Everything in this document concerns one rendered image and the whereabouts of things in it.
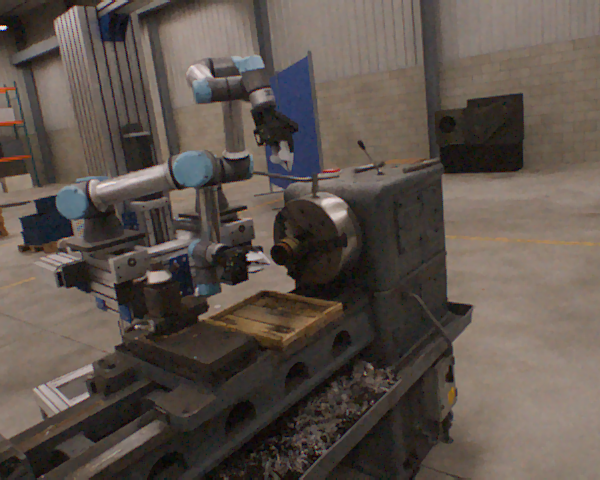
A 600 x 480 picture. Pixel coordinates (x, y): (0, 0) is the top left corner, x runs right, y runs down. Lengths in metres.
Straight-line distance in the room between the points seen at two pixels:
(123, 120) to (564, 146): 10.13
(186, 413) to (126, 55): 1.51
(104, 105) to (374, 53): 11.01
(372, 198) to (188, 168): 0.63
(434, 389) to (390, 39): 11.05
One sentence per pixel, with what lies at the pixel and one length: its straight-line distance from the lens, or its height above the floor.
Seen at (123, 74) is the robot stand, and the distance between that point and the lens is 2.17.
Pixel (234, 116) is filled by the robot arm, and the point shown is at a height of 1.55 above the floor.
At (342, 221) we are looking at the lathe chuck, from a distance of 1.63.
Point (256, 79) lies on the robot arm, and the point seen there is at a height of 1.64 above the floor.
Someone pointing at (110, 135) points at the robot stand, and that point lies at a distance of 2.12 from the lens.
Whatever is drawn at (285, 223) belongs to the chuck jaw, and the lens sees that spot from 1.66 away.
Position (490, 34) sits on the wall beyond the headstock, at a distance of 11.76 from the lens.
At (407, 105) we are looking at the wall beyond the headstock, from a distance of 12.35.
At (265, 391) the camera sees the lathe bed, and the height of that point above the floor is 0.77.
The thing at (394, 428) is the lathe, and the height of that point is 0.26.
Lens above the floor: 1.50
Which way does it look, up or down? 13 degrees down
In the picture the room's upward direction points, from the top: 7 degrees counter-clockwise
